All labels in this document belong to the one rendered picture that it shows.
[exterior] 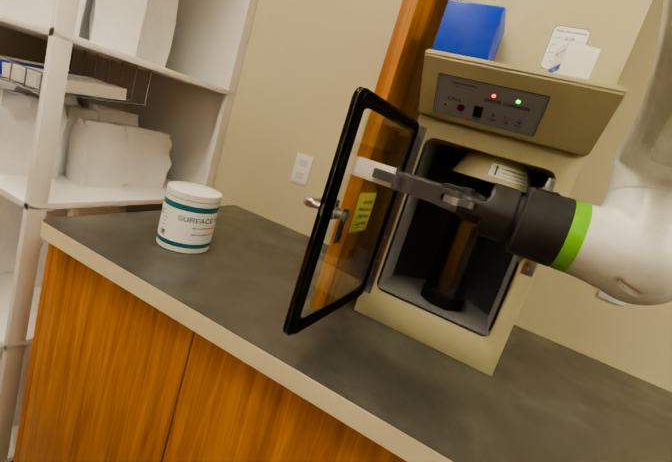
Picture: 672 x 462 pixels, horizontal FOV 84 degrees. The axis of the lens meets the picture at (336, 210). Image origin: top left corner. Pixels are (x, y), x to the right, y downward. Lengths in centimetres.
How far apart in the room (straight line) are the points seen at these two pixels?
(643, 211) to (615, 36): 41
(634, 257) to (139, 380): 89
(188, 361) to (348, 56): 106
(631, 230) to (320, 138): 106
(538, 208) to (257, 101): 122
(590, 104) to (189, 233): 84
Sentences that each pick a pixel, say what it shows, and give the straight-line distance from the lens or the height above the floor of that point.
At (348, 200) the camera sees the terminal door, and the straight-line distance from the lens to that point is 61.
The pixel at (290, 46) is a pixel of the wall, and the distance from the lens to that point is 153.
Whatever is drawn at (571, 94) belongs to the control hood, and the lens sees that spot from 74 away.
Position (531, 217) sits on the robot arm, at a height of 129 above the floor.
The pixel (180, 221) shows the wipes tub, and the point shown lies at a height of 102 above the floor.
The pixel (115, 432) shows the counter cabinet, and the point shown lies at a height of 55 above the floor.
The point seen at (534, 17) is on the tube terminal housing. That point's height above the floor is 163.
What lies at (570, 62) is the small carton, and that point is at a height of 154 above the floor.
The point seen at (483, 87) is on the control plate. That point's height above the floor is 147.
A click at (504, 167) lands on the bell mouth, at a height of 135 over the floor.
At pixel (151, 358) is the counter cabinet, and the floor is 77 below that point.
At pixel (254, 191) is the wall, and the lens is 153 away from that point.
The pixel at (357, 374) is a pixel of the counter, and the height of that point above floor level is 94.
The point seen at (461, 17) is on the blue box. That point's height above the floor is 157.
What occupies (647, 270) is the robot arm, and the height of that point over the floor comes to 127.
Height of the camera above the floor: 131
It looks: 11 degrees down
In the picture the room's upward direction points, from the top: 17 degrees clockwise
